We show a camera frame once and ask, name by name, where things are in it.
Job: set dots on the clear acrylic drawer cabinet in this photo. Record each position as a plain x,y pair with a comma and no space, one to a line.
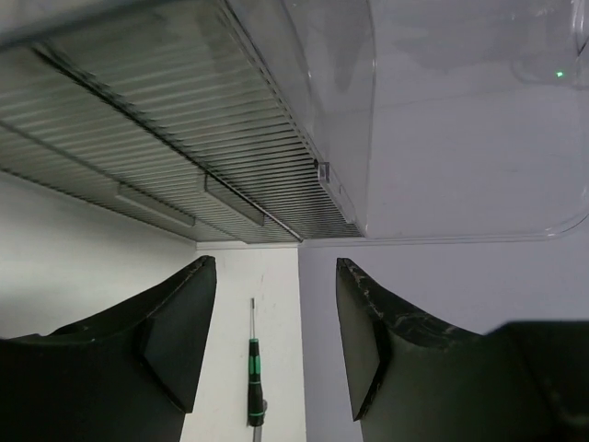
293,121

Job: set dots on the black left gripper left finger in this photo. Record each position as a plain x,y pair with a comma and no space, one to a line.
128,373

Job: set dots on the small green black screwdriver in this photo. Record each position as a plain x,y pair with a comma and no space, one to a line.
256,403

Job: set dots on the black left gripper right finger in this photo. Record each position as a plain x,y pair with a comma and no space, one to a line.
414,377

